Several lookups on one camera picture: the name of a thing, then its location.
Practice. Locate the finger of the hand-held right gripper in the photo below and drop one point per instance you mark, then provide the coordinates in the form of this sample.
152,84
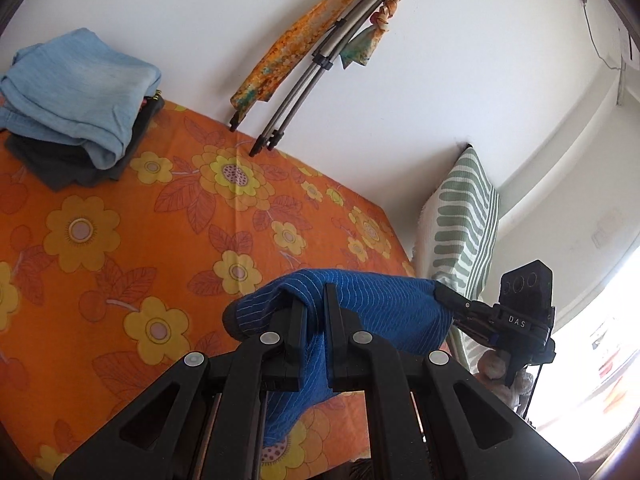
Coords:
477,330
460,302

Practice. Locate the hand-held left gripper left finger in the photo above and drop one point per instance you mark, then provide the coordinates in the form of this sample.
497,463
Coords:
295,330

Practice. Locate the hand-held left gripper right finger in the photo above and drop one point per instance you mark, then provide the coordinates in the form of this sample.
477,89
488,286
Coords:
336,340

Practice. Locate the blue striped pants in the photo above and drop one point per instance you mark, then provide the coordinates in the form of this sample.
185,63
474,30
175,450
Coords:
380,305

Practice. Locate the person's right hand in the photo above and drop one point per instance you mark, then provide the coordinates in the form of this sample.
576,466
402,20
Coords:
492,364

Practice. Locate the bright window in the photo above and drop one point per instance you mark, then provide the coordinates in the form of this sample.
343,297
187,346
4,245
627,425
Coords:
600,360

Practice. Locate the green and white striped pillow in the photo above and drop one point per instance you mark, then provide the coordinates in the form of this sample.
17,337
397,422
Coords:
460,210

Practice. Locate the orange floral bedsheet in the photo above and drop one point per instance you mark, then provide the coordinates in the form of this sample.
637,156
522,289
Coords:
125,240

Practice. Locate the black garment with pink print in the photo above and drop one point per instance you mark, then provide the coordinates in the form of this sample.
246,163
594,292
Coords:
152,105

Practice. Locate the orange patterned scarf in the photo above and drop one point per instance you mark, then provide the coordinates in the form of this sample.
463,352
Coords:
280,60

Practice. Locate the grey metal tripod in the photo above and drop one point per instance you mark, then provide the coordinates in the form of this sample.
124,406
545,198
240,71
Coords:
322,60

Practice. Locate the dark grey folded garment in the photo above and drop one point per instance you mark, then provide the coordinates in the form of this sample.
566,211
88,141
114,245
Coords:
55,170

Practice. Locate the light blue folded garment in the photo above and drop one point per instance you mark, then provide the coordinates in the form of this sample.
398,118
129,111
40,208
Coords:
75,90

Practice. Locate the white wall switch plate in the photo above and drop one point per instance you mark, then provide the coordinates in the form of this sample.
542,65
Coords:
605,232

